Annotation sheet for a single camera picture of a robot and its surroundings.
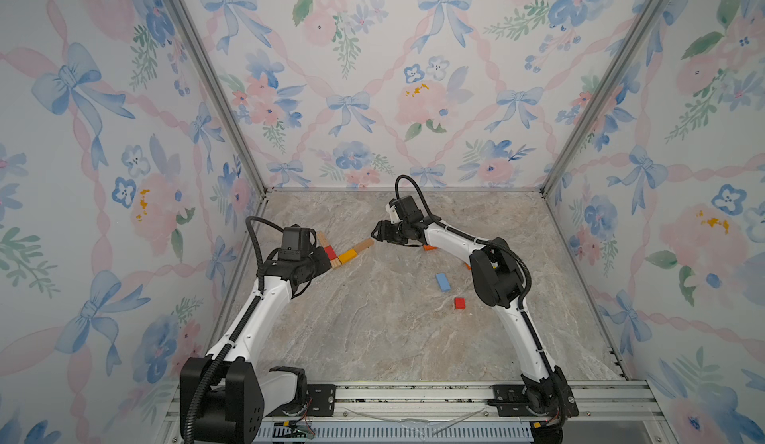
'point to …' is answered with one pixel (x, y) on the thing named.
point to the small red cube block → (460, 304)
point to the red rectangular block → (331, 252)
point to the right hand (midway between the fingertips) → (378, 234)
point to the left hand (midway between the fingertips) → (326, 258)
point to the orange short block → (428, 247)
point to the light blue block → (443, 282)
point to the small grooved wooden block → (336, 263)
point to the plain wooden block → (364, 245)
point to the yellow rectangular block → (348, 256)
